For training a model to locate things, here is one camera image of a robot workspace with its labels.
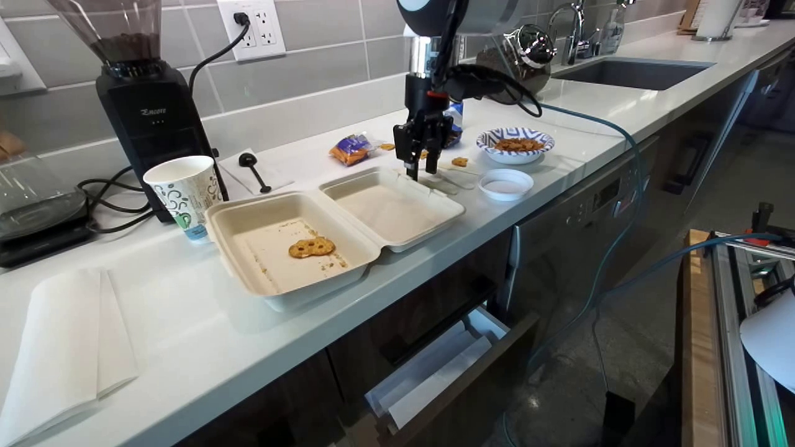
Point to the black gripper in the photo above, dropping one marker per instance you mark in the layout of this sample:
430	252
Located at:
423	114

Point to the brown cookie snack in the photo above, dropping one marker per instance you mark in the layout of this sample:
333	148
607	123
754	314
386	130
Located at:
312	247

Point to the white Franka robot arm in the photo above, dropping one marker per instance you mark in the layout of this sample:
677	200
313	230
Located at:
423	16

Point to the beige clamshell food container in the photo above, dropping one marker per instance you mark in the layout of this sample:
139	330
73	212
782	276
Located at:
397	212

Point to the blue snack bag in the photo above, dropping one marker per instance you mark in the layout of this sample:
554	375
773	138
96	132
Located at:
455	114

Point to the orange snack packet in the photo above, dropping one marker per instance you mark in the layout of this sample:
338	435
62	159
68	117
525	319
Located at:
351	150

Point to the brown snack pile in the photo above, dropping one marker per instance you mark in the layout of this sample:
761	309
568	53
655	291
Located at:
519	145

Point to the small brown cookie piece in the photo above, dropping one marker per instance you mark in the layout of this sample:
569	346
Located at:
386	148
458	161

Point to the small white round lid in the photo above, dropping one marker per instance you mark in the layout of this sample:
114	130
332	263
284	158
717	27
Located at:
508	185

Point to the blue patterned bowl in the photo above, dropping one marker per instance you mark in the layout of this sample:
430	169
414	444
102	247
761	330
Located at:
515	155

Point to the stainless dishwasher front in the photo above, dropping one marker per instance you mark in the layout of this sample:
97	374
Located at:
579	240

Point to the black measuring scoop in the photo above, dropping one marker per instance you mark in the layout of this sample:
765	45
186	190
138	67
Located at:
246	159

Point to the chrome faucet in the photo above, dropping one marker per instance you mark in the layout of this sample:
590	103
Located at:
577	37

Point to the dark wood drawer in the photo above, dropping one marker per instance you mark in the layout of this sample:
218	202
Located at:
435	368

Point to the steel sink basin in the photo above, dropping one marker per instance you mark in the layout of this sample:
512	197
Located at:
633	73

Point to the white printed paper cup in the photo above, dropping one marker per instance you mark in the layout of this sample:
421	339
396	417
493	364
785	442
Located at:
189	195

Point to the black coffee grinder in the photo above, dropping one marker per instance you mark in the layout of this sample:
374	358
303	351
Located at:
151	114

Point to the white paper towel roll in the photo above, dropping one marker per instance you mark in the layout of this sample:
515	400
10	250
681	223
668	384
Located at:
717	17

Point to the black kitchen scale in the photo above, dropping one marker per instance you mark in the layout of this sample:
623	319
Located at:
41	223

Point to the white curved sheet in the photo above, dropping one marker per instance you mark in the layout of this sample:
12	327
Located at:
773	339

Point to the folded white paper towel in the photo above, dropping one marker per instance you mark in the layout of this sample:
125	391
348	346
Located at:
57	349

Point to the white wall outlet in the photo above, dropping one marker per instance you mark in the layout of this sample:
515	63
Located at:
251	27

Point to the aluminium robot table frame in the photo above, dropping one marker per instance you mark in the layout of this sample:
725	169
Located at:
704	349

